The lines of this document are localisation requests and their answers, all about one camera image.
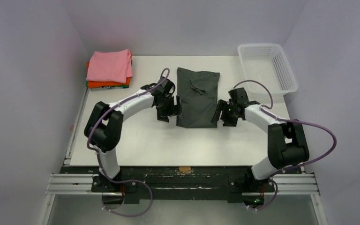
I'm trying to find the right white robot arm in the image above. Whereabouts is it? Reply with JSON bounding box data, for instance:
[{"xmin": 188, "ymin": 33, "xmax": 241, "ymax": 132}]
[{"xmin": 212, "ymin": 88, "xmax": 310, "ymax": 191}]

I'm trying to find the folded pink t shirt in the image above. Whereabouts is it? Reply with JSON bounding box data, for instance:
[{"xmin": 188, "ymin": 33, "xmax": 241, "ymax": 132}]
[{"xmin": 86, "ymin": 49, "xmax": 133, "ymax": 83}]

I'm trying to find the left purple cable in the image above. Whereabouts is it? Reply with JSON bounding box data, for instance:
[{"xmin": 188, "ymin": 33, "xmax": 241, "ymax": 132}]
[{"xmin": 87, "ymin": 67, "xmax": 153, "ymax": 217}]

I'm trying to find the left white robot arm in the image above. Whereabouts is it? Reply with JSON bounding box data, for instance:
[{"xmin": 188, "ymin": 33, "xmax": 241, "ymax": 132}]
[{"xmin": 84, "ymin": 77, "xmax": 181, "ymax": 192}]

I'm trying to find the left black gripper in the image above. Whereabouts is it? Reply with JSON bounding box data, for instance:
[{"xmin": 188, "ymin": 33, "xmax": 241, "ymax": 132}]
[{"xmin": 155, "ymin": 95, "xmax": 182, "ymax": 122}]

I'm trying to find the white plastic basket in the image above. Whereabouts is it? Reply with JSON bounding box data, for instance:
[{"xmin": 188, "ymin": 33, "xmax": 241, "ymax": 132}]
[{"xmin": 237, "ymin": 43, "xmax": 298, "ymax": 96}]

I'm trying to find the brown tape piece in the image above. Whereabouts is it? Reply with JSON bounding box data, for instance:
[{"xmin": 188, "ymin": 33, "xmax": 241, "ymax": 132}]
[{"xmin": 179, "ymin": 166, "xmax": 192, "ymax": 174}]

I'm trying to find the black mounting base plate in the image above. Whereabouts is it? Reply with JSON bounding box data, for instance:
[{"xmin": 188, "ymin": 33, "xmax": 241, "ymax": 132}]
[{"xmin": 60, "ymin": 166, "xmax": 305, "ymax": 205}]

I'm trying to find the dark grey t shirt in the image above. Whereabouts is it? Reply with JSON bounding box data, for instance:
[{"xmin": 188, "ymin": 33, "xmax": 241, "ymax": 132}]
[{"xmin": 176, "ymin": 67, "xmax": 220, "ymax": 128}]

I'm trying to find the folded orange t shirt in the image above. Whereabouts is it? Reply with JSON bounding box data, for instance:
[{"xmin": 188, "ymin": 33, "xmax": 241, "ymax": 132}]
[{"xmin": 86, "ymin": 77, "xmax": 131, "ymax": 89}]

